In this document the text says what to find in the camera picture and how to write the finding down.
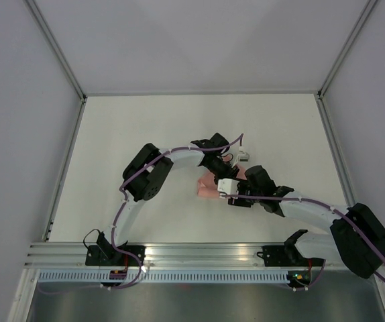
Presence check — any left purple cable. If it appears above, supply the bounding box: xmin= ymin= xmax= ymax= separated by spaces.
xmin=118 ymin=133 xmax=245 ymax=252

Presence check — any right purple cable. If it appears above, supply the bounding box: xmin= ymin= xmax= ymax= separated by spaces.
xmin=219 ymin=191 xmax=385 ymax=298

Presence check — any left aluminium frame post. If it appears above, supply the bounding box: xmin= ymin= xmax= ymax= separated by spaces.
xmin=23 ymin=0 xmax=87 ymax=102

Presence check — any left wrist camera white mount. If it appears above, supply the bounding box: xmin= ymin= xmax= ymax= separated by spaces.
xmin=233 ymin=146 xmax=250 ymax=165

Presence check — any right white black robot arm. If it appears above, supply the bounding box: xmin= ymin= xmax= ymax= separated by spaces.
xmin=217 ymin=166 xmax=385 ymax=278

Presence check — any white slotted cable duct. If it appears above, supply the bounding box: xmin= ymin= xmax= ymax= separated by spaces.
xmin=38 ymin=269 xmax=289 ymax=284

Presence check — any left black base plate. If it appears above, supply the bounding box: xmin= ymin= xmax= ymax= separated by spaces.
xmin=85 ymin=244 xmax=146 ymax=267

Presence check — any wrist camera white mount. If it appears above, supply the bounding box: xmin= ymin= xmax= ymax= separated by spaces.
xmin=217 ymin=178 xmax=239 ymax=198
xmin=233 ymin=146 xmax=250 ymax=165

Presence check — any pink cloth napkin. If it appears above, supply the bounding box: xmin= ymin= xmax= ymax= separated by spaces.
xmin=197 ymin=170 xmax=219 ymax=199

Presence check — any purple cable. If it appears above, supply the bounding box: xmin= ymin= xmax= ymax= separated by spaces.
xmin=219 ymin=191 xmax=385 ymax=298
xmin=118 ymin=133 xmax=245 ymax=252

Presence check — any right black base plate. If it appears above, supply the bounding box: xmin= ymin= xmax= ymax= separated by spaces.
xmin=256 ymin=245 xmax=324 ymax=268

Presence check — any right aluminium frame post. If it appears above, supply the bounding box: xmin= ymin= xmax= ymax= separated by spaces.
xmin=316 ymin=0 xmax=380 ymax=100

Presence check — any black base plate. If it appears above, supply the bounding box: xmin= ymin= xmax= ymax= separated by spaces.
xmin=256 ymin=245 xmax=324 ymax=268
xmin=85 ymin=244 xmax=146 ymax=267

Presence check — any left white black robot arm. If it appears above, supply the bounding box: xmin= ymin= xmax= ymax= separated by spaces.
xmin=85 ymin=133 xmax=243 ymax=266

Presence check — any aluminium frame post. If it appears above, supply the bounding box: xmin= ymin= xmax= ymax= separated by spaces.
xmin=23 ymin=0 xmax=87 ymax=102
xmin=316 ymin=0 xmax=380 ymax=100

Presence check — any aluminium mounting rail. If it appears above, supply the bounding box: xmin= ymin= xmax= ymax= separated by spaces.
xmin=24 ymin=241 xmax=385 ymax=269

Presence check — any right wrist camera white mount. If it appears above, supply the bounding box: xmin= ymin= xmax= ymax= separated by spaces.
xmin=217 ymin=178 xmax=239 ymax=198

